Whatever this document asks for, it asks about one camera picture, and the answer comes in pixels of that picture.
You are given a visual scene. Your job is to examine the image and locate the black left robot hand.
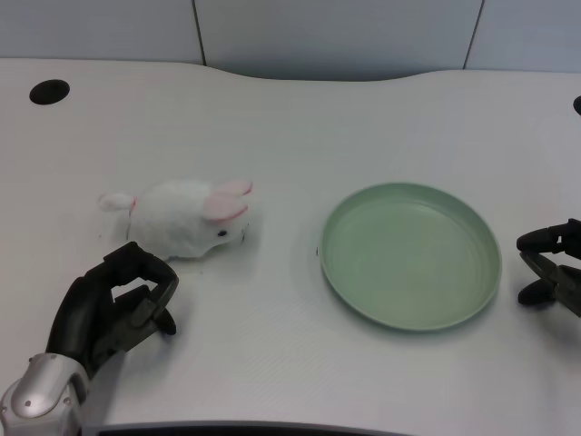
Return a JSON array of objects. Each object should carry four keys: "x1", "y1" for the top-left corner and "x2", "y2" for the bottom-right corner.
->
[{"x1": 45, "y1": 241, "x2": 180, "y2": 382}]

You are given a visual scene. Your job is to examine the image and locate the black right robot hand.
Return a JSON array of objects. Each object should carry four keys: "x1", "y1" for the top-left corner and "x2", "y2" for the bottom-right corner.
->
[{"x1": 516, "y1": 218, "x2": 581, "y2": 318}]

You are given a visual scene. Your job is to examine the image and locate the white plush rabbit doll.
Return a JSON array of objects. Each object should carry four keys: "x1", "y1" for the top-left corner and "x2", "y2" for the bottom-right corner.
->
[{"x1": 97, "y1": 179, "x2": 254, "y2": 262}]

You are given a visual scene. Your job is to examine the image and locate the green round plate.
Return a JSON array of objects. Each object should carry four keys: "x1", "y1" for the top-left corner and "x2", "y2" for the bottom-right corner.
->
[{"x1": 320, "y1": 182, "x2": 504, "y2": 333}]

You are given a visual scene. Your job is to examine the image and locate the grey partition wall panel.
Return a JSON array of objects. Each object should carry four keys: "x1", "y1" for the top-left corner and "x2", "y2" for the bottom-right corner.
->
[{"x1": 0, "y1": 0, "x2": 581, "y2": 84}]

